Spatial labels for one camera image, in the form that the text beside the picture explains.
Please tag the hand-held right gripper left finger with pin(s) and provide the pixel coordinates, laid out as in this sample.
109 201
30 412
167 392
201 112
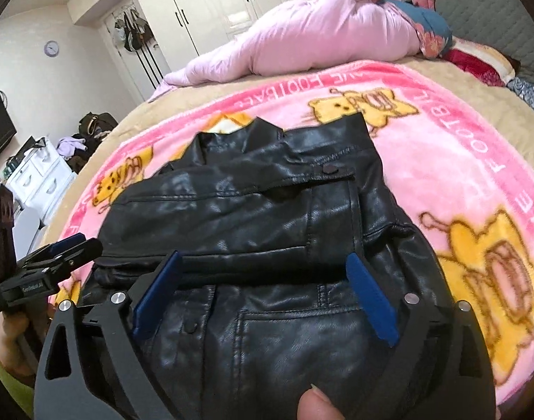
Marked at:
157 297

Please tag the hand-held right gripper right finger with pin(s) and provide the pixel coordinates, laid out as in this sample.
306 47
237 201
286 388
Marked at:
374 299

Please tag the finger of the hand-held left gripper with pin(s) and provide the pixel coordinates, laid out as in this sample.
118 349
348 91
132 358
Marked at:
63 245
74 258

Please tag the black leather jacket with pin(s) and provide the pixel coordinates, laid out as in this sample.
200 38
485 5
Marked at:
258 227

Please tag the person's left forearm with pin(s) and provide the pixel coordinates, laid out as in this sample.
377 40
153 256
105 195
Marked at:
4 376

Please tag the pile of dark clothes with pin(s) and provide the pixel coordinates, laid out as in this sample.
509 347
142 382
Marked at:
85 151

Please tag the person's left hand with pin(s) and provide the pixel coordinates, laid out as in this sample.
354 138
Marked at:
13 341

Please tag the person's right hand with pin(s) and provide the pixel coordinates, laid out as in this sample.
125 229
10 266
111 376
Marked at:
323 409

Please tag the white storage box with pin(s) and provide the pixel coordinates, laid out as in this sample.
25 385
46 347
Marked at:
30 227

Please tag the white dresser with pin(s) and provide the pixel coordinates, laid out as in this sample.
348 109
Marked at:
39 175

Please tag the black paper bag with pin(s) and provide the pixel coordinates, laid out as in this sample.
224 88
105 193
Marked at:
32 146

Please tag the purple cloth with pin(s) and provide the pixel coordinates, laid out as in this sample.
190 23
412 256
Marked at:
72 146

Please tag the brown bag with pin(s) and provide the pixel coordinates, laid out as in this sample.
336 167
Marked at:
98 122

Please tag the pink cartoon printed blanket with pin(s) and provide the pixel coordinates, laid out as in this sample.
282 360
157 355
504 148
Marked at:
446 175

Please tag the white door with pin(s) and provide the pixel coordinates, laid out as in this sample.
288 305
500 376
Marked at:
113 65

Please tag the beige bedspread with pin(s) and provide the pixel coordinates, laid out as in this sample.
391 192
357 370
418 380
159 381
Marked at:
490 109

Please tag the hanging bags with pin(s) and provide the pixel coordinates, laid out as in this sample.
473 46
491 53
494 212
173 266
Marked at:
133 30

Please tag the blue patterned pillow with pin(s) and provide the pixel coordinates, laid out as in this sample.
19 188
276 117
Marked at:
531 94

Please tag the red pillow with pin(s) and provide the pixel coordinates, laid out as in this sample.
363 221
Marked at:
472 59

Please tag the pink quilt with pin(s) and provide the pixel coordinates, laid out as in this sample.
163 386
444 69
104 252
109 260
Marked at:
315 39

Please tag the teal floral quilt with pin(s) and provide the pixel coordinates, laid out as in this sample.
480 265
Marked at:
431 26

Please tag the white wardrobe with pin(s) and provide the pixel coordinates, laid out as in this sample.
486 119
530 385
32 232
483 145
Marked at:
214 4

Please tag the grey quilted headboard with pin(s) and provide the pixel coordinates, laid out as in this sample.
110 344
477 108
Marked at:
490 13

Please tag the round wall clock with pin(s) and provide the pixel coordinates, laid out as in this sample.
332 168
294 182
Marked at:
52 48

